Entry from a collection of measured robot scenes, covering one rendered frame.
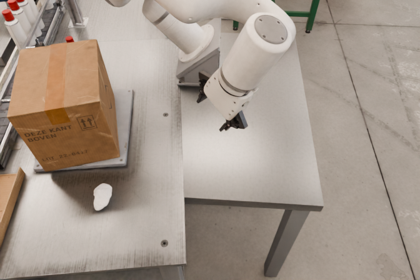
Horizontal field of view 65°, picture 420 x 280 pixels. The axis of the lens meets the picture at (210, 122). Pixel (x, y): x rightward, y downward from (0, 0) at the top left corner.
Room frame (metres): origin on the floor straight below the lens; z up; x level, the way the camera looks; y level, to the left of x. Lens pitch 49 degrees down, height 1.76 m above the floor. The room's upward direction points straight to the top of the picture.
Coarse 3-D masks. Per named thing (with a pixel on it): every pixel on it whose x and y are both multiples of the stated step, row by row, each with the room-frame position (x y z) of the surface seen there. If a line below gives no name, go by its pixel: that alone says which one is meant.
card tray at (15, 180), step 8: (0, 176) 0.57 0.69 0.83; (8, 176) 0.57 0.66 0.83; (16, 176) 0.55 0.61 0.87; (0, 184) 0.54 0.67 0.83; (8, 184) 0.54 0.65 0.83; (16, 184) 0.52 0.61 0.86; (0, 192) 0.51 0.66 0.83; (8, 192) 0.51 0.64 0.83; (16, 192) 0.50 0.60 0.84; (0, 200) 0.48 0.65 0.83; (8, 200) 0.46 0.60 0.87; (0, 208) 0.46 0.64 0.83; (8, 208) 0.44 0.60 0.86; (0, 216) 0.43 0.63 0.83; (8, 216) 0.43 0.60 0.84; (0, 224) 0.39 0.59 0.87; (0, 232) 0.37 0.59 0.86; (0, 240) 0.35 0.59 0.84; (0, 248) 0.34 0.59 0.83
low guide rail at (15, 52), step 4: (40, 4) 1.51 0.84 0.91; (16, 48) 1.15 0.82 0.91; (12, 52) 1.12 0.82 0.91; (16, 52) 1.12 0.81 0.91; (12, 56) 1.09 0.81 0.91; (16, 56) 1.11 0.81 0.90; (12, 60) 1.07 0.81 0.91; (8, 64) 1.04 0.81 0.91; (12, 64) 1.06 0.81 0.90; (4, 68) 1.02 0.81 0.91; (8, 68) 1.02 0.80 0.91; (4, 72) 0.99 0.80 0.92; (8, 72) 1.01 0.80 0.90; (4, 76) 0.97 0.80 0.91; (0, 80) 0.95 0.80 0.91; (4, 80) 0.96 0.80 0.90; (0, 84) 0.93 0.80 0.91; (0, 88) 0.91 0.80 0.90
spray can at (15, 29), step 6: (6, 12) 1.14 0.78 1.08; (6, 18) 1.13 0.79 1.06; (12, 18) 1.15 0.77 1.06; (6, 24) 1.13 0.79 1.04; (12, 24) 1.13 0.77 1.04; (18, 24) 1.15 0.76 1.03; (12, 30) 1.13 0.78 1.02; (18, 30) 1.14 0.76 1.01; (12, 36) 1.13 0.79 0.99; (18, 36) 1.13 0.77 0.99; (24, 36) 1.15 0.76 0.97; (18, 42) 1.12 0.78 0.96; (18, 48) 1.13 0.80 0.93
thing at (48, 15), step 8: (56, 8) 1.52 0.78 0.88; (48, 16) 1.45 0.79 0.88; (48, 24) 1.38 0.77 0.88; (40, 40) 1.25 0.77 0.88; (8, 96) 0.89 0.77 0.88; (8, 104) 0.85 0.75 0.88; (0, 112) 0.81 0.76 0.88; (0, 120) 0.77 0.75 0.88; (8, 120) 0.77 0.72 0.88; (0, 128) 0.73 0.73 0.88; (0, 136) 0.70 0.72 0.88; (0, 144) 0.67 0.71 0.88
